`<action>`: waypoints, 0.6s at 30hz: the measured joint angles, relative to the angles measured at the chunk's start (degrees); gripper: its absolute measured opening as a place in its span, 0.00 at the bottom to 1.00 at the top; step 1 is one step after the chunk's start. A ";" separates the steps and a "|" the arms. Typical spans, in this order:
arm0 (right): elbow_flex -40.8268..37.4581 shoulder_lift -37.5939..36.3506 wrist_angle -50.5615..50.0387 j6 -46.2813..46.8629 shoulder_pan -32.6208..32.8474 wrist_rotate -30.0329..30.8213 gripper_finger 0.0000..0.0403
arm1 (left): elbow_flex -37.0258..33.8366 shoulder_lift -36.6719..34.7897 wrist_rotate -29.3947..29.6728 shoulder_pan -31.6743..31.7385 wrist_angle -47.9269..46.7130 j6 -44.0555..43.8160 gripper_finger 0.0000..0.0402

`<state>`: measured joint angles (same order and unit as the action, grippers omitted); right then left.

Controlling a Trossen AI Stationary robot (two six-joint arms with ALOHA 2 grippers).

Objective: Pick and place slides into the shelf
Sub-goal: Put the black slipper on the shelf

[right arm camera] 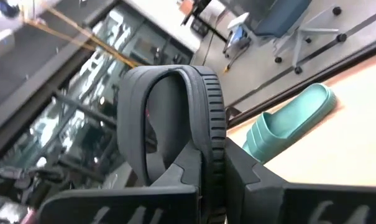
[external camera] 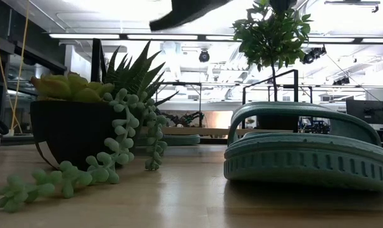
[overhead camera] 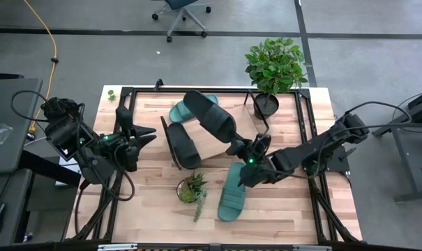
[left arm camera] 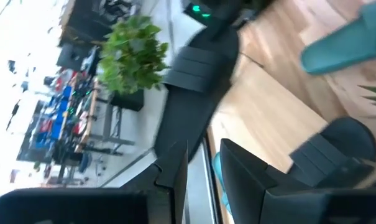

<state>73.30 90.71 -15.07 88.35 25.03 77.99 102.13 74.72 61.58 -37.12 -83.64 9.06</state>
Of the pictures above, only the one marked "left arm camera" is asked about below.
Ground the teal rubber slide sandal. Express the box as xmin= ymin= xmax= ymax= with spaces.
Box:
xmin=211 ymin=151 xmax=232 ymax=216
xmin=300 ymin=0 xmax=376 ymax=76

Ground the black aluminium table frame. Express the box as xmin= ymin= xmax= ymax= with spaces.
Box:
xmin=202 ymin=136 xmax=223 ymax=224

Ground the wooden shelf with black frame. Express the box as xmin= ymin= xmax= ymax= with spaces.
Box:
xmin=206 ymin=51 xmax=329 ymax=174

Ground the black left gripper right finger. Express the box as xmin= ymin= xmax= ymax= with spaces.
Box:
xmin=220 ymin=139 xmax=303 ymax=224

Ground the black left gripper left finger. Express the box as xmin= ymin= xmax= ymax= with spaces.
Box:
xmin=121 ymin=140 xmax=188 ymax=224

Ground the green leafy artificial tree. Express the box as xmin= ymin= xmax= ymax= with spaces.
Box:
xmin=96 ymin=14 xmax=170 ymax=96

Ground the black round plant pot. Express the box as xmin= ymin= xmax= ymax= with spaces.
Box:
xmin=110 ymin=88 xmax=145 ymax=112

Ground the cluttered background table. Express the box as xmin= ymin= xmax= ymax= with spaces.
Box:
xmin=16 ymin=46 xmax=135 ymax=187

